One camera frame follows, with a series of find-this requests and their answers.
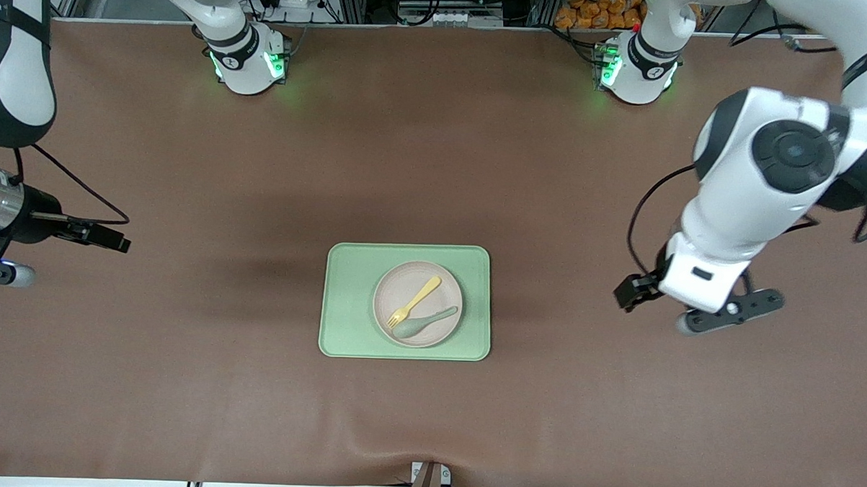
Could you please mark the white terminal block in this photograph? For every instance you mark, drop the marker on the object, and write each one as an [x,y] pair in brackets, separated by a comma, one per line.
[448,18]

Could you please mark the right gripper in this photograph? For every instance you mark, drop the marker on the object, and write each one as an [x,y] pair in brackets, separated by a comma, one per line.
[40,214]

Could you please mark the round beige plate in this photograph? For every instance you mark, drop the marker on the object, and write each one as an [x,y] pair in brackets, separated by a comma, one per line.
[403,286]

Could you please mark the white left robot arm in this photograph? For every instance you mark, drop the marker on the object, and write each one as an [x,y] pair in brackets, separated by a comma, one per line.
[752,197]

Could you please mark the light green rectangular tray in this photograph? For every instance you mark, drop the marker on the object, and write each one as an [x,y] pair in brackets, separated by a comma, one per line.
[344,327]

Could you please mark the aluminium frame post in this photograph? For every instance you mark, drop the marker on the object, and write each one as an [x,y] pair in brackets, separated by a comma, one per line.
[352,3]
[546,8]

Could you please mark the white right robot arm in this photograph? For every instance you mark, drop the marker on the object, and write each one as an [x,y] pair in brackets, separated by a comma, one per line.
[245,71]

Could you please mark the orange packaged goods pile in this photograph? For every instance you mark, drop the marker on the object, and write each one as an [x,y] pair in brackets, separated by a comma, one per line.
[593,15]

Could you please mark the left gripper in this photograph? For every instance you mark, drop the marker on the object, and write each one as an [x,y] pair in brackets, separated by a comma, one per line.
[640,286]

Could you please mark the brown table mat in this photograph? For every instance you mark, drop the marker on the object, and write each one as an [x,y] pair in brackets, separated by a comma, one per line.
[185,336]

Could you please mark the pale green plastic spoon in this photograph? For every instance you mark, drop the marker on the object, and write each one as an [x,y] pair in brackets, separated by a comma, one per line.
[407,330]

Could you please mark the yellow plastic fork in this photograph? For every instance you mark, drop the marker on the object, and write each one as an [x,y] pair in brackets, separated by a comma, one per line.
[421,295]

